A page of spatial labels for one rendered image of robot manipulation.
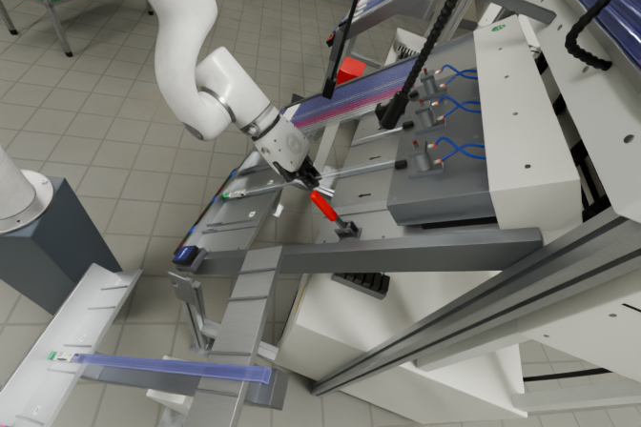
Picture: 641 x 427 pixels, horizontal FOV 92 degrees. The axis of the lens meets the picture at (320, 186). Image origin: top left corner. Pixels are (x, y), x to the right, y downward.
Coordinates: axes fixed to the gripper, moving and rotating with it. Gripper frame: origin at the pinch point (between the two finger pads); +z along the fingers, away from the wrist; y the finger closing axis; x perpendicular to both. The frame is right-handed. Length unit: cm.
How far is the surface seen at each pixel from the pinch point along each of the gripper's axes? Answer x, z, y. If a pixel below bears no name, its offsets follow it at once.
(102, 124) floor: 155, -49, 62
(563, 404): -30, 67, -20
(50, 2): 164, -118, 107
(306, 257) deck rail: -6.2, 2.0, -21.0
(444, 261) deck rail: -27.9, 7.6, -21.0
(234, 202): 25.3, -2.7, -2.1
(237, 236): 15.4, -1.2, -14.5
